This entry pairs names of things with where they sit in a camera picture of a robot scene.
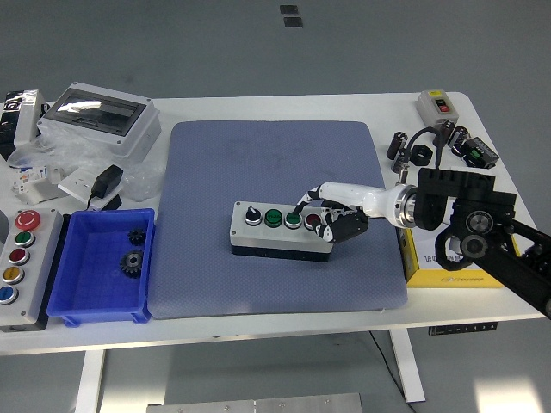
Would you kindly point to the white circuit breaker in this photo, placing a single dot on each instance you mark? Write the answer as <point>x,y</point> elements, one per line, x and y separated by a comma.
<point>34,183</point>

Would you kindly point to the grey metal plate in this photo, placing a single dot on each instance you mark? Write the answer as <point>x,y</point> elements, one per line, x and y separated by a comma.
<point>258,405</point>

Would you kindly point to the black floor plate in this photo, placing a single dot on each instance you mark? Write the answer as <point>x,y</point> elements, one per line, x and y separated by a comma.
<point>292,22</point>
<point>289,9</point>

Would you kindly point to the white box in wrapper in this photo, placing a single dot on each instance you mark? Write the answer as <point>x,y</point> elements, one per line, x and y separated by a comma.
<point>26,125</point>

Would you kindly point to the white wall socket plate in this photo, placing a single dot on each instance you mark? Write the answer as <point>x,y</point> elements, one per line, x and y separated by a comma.
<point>75,183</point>

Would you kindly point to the yellow and white cardboard box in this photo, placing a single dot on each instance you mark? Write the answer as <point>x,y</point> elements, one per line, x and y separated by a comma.
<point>430,279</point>

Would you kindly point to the grey enclosure with clear lid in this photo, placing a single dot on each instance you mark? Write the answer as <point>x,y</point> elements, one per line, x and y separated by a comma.
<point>133,137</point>

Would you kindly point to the grey four-button control box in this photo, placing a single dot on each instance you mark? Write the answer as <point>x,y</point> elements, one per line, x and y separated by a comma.
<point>275,241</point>

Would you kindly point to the black hex nut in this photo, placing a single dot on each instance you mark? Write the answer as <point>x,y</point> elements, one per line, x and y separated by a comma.
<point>421,155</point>

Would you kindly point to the black cylindrical capacitor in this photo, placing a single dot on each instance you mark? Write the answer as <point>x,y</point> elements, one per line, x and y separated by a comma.
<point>399,162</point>
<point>396,145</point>
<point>458,137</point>
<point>445,131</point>

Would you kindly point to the black module with green terminal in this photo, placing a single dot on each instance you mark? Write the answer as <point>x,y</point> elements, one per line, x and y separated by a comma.
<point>480,154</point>

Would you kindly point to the white table leg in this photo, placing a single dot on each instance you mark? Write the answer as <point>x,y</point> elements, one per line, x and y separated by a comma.
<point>409,370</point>
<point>90,383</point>

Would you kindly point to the black table control panel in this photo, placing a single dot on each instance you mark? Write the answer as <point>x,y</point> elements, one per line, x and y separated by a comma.
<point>462,328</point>

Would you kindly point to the grey-blue table mat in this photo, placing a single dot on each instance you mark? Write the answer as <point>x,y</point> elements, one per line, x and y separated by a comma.
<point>224,172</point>

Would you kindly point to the black packaged item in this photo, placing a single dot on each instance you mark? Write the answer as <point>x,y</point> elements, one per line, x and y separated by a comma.
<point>6,129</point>

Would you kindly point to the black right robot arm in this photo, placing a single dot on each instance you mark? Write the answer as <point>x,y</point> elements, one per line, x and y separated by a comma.
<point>495,232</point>

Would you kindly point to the clear plastic bag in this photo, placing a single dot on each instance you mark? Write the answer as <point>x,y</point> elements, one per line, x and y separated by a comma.
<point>69,155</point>

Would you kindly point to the small black bevel gear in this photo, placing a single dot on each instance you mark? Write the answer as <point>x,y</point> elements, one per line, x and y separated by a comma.
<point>136,236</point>

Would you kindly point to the blue plastic bin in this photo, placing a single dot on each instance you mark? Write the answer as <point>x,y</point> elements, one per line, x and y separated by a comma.
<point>94,297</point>

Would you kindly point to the grey two-button switch box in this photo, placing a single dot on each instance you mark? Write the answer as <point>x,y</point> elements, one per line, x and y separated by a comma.
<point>430,112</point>

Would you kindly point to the black power adapter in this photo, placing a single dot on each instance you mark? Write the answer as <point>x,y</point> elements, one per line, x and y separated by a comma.
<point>107,178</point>

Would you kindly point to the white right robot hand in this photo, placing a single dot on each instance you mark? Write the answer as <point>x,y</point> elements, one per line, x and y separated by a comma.
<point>353,195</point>

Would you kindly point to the large black bevel gear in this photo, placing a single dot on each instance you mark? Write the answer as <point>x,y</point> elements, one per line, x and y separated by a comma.
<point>131,263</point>

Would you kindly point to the grey five-button control box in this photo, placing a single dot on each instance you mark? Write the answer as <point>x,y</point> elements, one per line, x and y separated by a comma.
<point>36,275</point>

